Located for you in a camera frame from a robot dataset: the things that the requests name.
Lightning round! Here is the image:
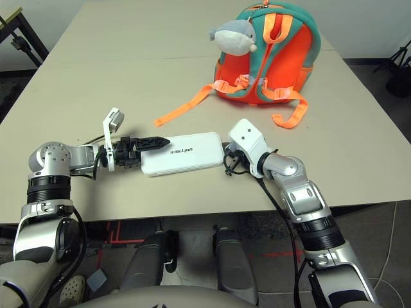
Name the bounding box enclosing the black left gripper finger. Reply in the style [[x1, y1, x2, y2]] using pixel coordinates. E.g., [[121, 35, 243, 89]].
[[137, 136, 170, 152]]

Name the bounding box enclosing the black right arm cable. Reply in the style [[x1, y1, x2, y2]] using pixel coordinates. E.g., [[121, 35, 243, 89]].
[[223, 149, 319, 308]]

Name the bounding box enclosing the grey left robot leg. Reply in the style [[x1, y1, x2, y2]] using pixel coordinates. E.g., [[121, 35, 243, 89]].
[[120, 229, 180, 289]]

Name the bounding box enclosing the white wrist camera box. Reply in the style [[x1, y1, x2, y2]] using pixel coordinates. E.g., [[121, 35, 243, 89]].
[[229, 118, 277, 179], [101, 108, 125, 173]]

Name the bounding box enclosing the black tripod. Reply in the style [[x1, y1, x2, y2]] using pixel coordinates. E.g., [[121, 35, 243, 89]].
[[374, 46, 411, 74]]

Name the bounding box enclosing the grey right robot leg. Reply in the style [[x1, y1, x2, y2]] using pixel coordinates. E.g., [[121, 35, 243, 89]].
[[213, 227, 259, 305]]

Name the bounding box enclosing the black round bag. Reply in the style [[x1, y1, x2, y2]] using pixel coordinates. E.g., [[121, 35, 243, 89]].
[[385, 69, 411, 99]]

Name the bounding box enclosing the white floor cable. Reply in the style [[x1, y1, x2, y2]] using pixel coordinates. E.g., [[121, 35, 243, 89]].
[[369, 201, 399, 293]]

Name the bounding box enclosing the orange and teal backpack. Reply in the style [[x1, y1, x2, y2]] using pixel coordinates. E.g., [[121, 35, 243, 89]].
[[153, 0, 322, 129]]

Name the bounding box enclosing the grey robot leg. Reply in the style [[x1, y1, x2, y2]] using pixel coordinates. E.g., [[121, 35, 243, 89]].
[[213, 227, 259, 305], [120, 229, 180, 289]]

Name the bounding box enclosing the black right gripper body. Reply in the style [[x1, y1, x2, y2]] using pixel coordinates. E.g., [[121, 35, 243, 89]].
[[224, 144, 254, 176]]

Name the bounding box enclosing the black framed side table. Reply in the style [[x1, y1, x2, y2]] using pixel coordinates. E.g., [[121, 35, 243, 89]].
[[0, 6, 49, 68]]

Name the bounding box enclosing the black clamp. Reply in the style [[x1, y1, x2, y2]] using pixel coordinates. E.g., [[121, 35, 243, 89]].
[[11, 35, 30, 52]]

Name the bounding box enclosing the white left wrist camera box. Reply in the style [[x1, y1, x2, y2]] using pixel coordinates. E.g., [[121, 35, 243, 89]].
[[101, 108, 125, 173]]

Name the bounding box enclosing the grey square pad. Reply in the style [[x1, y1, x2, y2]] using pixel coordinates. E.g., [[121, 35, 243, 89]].
[[85, 269, 107, 293]]

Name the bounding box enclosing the grey plush shark toy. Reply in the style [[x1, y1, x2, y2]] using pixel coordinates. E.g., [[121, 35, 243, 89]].
[[209, 19, 258, 56]]

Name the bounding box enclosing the black foam floor mat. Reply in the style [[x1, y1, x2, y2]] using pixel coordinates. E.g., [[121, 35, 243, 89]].
[[0, 80, 31, 123]]

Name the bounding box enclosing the white pencil case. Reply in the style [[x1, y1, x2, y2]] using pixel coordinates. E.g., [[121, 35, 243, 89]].
[[141, 132, 225, 177]]

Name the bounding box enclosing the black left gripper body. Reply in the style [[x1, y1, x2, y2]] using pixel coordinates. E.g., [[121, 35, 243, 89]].
[[112, 136, 144, 169]]

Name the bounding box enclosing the beige robot torso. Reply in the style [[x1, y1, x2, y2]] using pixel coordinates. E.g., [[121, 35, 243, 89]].
[[69, 285, 254, 308]]

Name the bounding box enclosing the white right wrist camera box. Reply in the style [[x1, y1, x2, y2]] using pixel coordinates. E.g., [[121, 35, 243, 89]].
[[229, 118, 277, 179]]

